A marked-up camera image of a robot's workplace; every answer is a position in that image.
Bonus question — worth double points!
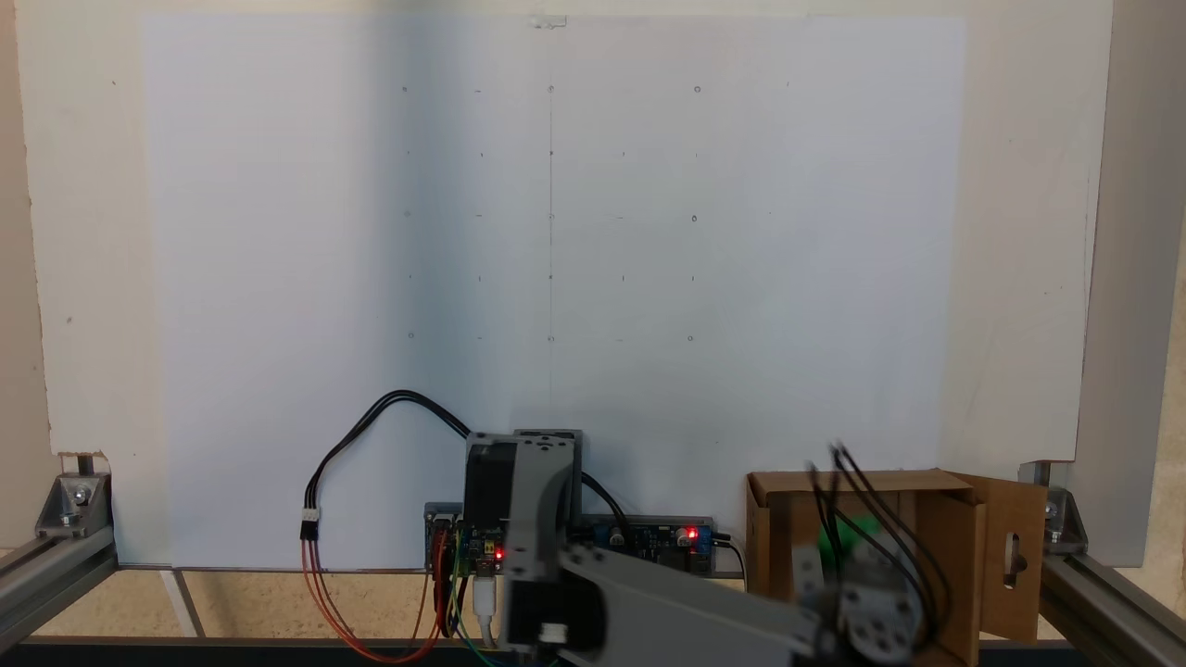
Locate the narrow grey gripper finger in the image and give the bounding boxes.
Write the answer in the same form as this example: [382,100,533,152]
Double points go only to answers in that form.
[792,546,826,609]

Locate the green die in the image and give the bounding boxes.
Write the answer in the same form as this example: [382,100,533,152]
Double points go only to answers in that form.
[814,512,883,568]

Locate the brown cardboard box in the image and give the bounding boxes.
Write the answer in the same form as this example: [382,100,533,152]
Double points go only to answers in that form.
[746,468,1050,667]

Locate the blue circuit board red light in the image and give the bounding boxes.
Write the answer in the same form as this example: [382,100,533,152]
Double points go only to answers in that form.
[582,515,716,577]

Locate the large white paper sheet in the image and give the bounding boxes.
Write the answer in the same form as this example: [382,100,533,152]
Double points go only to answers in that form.
[144,14,967,571]

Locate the black looped motor cable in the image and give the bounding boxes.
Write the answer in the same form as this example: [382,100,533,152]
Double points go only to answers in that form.
[804,441,953,649]
[580,471,642,549]

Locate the black power cable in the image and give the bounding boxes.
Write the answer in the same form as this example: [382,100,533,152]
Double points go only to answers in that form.
[712,531,748,583]

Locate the metal corner bracket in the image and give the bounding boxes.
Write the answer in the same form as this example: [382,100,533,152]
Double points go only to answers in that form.
[35,471,114,540]
[1043,486,1088,555]

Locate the grey aluminium frame rail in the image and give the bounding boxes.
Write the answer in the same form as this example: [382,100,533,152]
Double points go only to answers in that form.
[0,528,120,655]
[1040,551,1186,667]

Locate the green circuit board with wires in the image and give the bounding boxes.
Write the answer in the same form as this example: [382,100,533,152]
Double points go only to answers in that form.
[424,503,507,580]

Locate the coloured jumper wires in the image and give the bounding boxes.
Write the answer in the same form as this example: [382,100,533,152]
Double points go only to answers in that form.
[429,526,506,667]

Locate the grey aluminium frame post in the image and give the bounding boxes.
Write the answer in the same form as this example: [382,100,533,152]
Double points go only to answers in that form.
[1064,0,1186,568]

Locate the orange and red wires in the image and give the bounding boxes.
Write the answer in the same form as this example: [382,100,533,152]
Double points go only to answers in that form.
[299,537,446,664]

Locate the black cable with white connector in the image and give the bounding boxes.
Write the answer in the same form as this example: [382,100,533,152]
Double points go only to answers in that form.
[299,389,473,543]

